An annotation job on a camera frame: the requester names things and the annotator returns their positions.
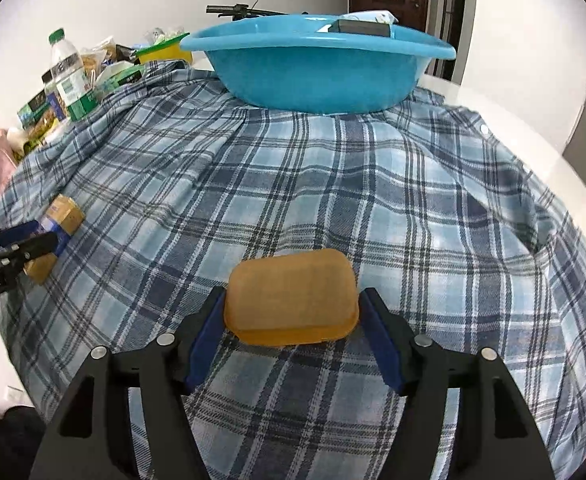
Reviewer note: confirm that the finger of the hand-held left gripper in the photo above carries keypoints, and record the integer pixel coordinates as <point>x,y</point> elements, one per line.
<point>20,232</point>
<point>38,247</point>

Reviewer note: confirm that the gold cigarette box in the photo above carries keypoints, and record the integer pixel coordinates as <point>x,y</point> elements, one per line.
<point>65,215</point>

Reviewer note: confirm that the nut snack packet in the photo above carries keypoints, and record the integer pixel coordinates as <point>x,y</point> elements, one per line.
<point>48,125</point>

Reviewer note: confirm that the light blue wipes packet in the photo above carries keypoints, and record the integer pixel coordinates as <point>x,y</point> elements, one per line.
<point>373,16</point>

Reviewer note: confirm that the orange soap box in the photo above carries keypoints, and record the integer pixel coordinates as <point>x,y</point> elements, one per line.
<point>293,295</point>

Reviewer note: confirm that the dark glass sliding door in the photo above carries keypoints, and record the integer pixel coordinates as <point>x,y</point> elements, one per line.
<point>448,10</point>

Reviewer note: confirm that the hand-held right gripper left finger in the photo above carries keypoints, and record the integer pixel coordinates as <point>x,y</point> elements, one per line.
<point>205,340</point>

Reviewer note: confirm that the green label water bottle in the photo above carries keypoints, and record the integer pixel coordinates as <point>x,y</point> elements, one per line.
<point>73,80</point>

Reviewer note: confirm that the long black box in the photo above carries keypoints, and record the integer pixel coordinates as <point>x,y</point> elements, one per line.
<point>360,28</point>

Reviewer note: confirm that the green tissue packet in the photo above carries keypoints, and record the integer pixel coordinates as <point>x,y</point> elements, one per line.
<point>123,77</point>

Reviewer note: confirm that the white round desktop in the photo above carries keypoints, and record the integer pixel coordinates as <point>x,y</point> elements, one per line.
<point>523,125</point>

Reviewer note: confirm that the yellow container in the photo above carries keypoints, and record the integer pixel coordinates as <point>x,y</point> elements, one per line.
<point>163,52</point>

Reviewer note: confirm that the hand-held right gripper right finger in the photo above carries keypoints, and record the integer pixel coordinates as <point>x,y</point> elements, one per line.
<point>383,345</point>

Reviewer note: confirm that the clear snack bag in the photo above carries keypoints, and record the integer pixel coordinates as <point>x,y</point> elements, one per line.
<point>95,60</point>

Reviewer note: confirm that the blue plaid shirt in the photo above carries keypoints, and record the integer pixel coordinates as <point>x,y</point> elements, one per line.
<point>323,185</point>

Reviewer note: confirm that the green snack box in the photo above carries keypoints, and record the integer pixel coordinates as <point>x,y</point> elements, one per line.
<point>35,107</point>

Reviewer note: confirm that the blue plastic basin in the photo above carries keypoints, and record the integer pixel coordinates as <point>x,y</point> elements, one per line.
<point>318,75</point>

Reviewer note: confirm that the small dark cap bottle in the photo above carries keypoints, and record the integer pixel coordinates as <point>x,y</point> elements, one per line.
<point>48,80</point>

